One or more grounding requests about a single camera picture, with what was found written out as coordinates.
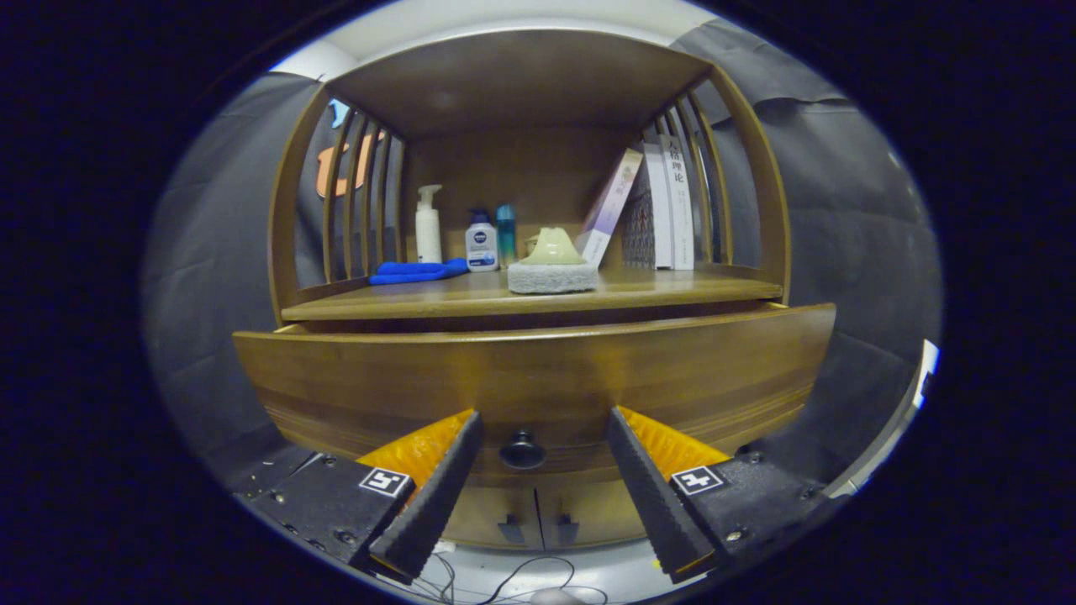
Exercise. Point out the teal bottle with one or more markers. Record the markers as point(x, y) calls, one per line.
point(506, 239)

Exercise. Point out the plain white book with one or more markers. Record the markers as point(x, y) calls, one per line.
point(662, 218)

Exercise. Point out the wooden cabinet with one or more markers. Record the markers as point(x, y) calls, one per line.
point(521, 168)

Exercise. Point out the blue cloth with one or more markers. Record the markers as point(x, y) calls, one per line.
point(412, 271)

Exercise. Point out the white pump bottle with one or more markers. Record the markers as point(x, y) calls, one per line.
point(429, 235)

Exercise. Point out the wooden drawer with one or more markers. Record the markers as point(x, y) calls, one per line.
point(538, 378)

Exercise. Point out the white lotion bottle blue cap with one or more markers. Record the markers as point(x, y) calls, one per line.
point(482, 248)

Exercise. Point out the wooden cabinet door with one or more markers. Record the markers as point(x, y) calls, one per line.
point(496, 512)
point(605, 512)

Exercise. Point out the purple and white book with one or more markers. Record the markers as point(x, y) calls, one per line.
point(609, 210)

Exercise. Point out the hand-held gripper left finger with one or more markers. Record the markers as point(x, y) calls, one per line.
point(437, 504)

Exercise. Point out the wooden countertop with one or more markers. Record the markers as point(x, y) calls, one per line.
point(437, 296)

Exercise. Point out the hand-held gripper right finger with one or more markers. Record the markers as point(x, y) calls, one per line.
point(660, 504)

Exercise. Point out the white book with printed spine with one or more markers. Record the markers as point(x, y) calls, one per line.
point(681, 218)

